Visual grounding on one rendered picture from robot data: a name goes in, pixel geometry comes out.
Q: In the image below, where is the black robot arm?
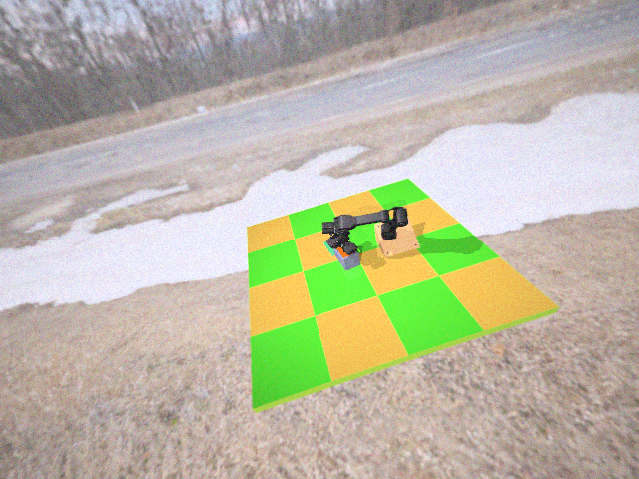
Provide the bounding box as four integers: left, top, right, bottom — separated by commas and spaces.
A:
321, 207, 408, 249

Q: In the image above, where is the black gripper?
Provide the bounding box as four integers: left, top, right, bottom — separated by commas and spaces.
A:
336, 231, 358, 255

